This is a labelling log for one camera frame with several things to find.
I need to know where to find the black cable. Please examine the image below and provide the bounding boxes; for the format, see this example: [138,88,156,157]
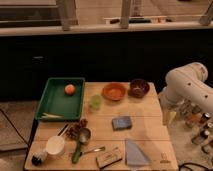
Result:
[178,161,211,171]

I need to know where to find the metal spoon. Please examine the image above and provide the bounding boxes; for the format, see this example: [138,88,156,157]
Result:
[80,146,105,156]

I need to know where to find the orange peach fruit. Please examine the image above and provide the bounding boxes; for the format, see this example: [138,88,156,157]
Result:
[64,84,75,95]

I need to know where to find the yellow green vegetable strip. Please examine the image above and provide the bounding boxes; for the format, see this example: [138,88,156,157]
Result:
[42,113,63,118]

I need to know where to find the green translucent cup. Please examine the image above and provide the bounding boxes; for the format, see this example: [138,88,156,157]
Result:
[89,95,102,110]

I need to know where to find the blue sponge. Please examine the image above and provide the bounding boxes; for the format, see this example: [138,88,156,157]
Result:
[112,116,132,130]

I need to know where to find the wooden block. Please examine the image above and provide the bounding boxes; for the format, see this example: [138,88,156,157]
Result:
[96,147,122,169]

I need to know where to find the white cup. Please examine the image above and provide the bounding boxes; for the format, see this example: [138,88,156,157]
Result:
[45,136,65,156]

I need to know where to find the orange bowl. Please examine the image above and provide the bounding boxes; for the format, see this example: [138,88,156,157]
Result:
[102,82,126,101]

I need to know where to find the green handled metal scoop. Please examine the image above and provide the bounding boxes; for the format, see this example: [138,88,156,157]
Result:
[72,128,91,164]

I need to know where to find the grey folded cloth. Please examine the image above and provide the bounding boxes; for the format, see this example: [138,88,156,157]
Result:
[125,138,151,167]

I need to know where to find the black white dish brush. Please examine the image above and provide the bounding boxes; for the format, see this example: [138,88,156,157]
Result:
[31,151,47,166]

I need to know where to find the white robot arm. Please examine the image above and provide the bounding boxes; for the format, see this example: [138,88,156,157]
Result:
[158,62,213,125]

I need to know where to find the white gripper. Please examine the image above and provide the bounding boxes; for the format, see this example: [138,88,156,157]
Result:
[160,100,177,126]

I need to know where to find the green plastic tray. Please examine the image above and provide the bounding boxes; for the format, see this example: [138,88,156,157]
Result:
[35,77,86,122]

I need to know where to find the spice bottle rack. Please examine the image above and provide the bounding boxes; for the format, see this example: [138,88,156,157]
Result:
[179,102,213,150]

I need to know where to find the dark brown bowl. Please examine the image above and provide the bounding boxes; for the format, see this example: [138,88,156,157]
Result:
[129,79,150,98]

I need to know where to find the brown pine cone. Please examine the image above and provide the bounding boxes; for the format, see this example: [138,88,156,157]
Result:
[66,119,88,139]

